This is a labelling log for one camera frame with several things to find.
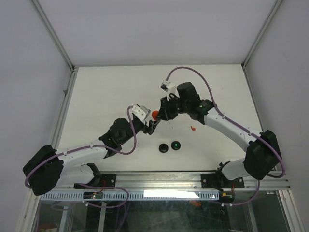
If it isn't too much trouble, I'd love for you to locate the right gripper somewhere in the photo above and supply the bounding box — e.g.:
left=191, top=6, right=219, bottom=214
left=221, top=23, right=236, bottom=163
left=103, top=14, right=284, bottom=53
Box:
left=156, top=94, right=190, bottom=121

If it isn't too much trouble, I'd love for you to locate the red case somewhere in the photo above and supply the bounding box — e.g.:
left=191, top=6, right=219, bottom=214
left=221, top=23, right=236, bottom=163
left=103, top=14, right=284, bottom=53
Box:
left=152, top=110, right=159, bottom=120

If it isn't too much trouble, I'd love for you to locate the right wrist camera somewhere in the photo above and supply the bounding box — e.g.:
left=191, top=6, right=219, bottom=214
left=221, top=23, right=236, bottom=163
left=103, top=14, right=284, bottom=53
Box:
left=160, top=80, right=176, bottom=101

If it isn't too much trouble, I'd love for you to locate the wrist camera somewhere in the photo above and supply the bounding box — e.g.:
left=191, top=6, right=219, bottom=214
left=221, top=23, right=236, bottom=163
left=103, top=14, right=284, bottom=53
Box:
left=131, top=104, right=151, bottom=125
left=160, top=80, right=176, bottom=101

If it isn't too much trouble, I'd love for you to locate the black case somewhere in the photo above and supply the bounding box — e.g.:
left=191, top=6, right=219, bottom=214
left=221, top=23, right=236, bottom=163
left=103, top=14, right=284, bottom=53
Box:
left=158, top=143, right=169, bottom=153
left=171, top=141, right=181, bottom=150

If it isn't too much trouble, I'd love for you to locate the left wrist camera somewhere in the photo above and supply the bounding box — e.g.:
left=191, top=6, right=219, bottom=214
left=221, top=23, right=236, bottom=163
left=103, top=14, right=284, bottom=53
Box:
left=131, top=104, right=151, bottom=125

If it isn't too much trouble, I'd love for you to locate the aluminium mounting rail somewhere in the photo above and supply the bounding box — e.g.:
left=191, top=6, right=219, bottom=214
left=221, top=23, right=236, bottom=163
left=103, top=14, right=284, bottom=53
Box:
left=48, top=171, right=289, bottom=191

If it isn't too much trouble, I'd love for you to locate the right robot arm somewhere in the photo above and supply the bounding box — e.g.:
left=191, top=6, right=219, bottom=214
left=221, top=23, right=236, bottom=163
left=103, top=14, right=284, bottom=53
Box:
left=156, top=81, right=281, bottom=187

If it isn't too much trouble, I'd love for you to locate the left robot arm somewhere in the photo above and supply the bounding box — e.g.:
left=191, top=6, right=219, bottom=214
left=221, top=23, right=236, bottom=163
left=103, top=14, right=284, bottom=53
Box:
left=23, top=117, right=160, bottom=196

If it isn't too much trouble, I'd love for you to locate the slotted cable duct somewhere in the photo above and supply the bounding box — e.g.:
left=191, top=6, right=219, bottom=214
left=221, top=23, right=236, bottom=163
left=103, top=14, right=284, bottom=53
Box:
left=41, top=190, right=219, bottom=202

